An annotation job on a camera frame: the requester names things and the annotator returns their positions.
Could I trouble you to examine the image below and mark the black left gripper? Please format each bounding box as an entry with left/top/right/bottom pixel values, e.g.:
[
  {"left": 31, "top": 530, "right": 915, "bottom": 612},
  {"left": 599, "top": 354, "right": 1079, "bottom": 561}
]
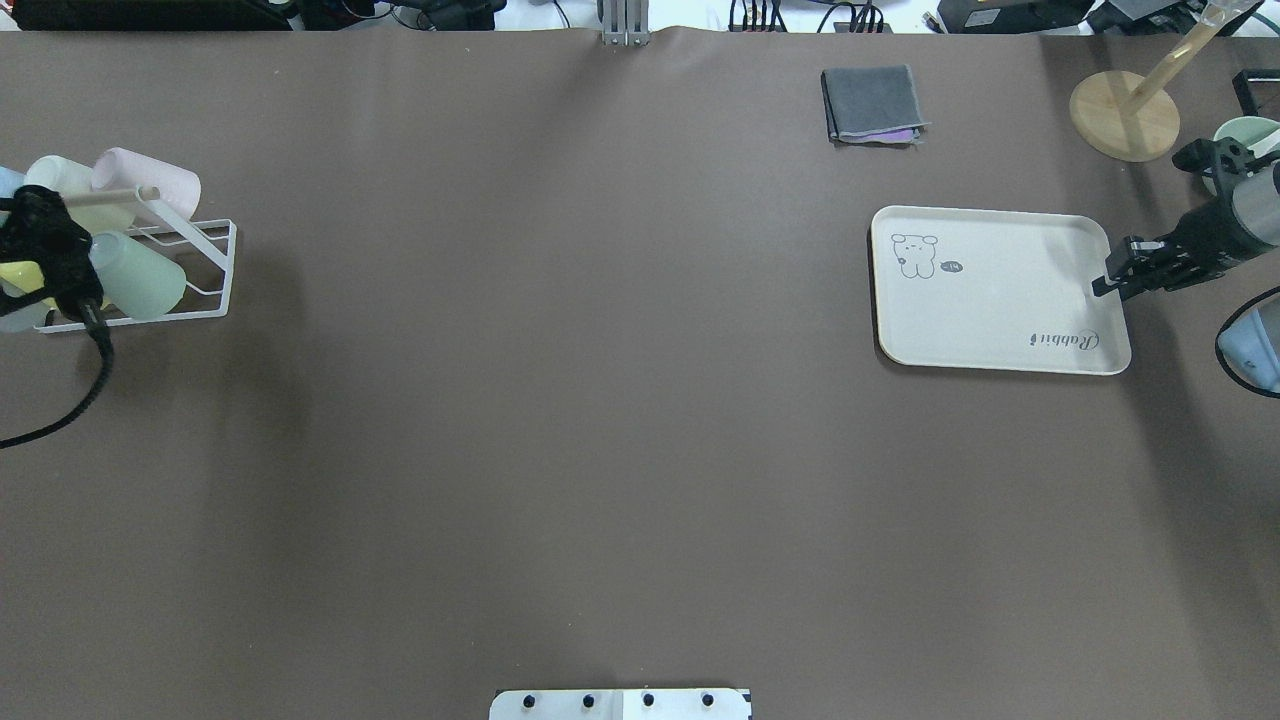
[{"left": 1, "top": 184, "right": 105, "bottom": 322}]

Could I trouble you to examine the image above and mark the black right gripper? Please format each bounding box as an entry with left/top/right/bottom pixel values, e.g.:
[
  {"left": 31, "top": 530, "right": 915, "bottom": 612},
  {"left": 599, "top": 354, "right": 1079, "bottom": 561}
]
[{"left": 1091, "top": 205, "right": 1251, "bottom": 299}]

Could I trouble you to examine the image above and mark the green cup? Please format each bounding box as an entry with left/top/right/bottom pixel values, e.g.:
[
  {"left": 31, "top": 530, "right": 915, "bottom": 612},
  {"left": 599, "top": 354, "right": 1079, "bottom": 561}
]
[{"left": 90, "top": 231, "right": 187, "bottom": 322}]

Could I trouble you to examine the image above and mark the cream rabbit tray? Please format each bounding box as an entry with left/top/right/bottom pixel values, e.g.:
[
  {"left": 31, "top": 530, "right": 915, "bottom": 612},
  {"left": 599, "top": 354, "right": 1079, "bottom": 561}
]
[{"left": 869, "top": 205, "right": 1132, "bottom": 375}]

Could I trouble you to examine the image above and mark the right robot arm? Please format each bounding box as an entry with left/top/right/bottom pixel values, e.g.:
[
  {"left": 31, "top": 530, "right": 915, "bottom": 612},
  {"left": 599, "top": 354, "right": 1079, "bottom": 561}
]
[{"left": 1092, "top": 163, "right": 1279, "bottom": 301}]

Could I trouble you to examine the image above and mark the yellow cup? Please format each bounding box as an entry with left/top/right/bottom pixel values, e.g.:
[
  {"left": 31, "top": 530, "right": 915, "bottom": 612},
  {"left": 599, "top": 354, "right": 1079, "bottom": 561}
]
[{"left": 1, "top": 261, "right": 45, "bottom": 299}]

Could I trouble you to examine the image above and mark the blue cup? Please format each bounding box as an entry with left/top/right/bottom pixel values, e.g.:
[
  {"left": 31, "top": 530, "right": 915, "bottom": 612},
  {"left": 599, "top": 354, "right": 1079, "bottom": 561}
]
[{"left": 0, "top": 167, "right": 26, "bottom": 199}]

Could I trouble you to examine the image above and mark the white cup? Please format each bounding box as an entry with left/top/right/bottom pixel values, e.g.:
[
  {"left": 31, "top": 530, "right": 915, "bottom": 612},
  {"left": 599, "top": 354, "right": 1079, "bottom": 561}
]
[{"left": 26, "top": 155, "right": 136, "bottom": 234}]

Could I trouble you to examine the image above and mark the grey cup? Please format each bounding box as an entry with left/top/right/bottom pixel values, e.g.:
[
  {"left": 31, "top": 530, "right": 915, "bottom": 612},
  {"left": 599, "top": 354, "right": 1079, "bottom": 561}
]
[{"left": 1, "top": 291, "right": 50, "bottom": 334}]

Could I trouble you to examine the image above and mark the pink cup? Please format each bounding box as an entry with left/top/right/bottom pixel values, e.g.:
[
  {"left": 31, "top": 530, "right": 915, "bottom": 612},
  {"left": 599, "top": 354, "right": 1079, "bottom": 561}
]
[{"left": 90, "top": 147, "right": 202, "bottom": 220}]

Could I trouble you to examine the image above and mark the wooden cup tree stand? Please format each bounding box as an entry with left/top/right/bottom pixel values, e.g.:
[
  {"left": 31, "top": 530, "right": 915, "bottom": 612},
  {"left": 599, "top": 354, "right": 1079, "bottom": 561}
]
[{"left": 1068, "top": 1, "right": 1258, "bottom": 161}]

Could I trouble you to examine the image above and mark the green bowl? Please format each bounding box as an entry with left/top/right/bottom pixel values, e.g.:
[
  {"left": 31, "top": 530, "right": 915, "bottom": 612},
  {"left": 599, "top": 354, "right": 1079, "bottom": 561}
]
[{"left": 1203, "top": 117, "right": 1279, "bottom": 197}]

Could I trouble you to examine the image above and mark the purple folded cloth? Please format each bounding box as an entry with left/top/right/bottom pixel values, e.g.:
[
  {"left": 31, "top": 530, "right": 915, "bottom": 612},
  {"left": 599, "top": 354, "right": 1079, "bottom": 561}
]
[{"left": 849, "top": 127, "right": 920, "bottom": 146}]

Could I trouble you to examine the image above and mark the grey folded cloth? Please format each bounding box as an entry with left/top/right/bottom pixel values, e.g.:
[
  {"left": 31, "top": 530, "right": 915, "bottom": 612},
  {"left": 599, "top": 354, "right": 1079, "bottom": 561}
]
[{"left": 820, "top": 64, "right": 929, "bottom": 145}]

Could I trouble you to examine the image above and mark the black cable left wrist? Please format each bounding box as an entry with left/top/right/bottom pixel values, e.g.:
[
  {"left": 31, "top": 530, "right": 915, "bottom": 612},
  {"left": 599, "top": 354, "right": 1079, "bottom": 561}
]
[{"left": 0, "top": 300, "right": 116, "bottom": 448}]

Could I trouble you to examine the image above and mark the black cable wrist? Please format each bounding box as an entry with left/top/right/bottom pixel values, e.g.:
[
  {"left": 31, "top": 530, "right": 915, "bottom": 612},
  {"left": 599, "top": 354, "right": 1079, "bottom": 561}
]
[
  {"left": 1215, "top": 286, "right": 1280, "bottom": 398},
  {"left": 0, "top": 300, "right": 116, "bottom": 448}
]

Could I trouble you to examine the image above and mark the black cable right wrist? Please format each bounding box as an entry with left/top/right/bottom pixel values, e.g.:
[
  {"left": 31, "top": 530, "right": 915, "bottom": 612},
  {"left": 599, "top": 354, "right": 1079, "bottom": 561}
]
[{"left": 1215, "top": 286, "right": 1280, "bottom": 398}]

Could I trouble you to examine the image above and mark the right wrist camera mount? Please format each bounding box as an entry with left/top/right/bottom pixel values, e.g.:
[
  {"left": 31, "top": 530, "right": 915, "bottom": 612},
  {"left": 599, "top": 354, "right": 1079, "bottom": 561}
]
[{"left": 1172, "top": 137, "right": 1274, "bottom": 186}]

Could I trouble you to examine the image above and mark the white wire cup rack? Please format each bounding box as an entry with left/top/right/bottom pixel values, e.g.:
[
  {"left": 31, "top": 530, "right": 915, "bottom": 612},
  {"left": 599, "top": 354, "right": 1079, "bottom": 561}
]
[{"left": 63, "top": 186, "right": 238, "bottom": 325}]

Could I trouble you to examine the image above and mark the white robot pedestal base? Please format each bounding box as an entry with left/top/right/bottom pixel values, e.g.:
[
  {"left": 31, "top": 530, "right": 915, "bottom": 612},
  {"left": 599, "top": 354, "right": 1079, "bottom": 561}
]
[{"left": 488, "top": 687, "right": 754, "bottom": 719}]

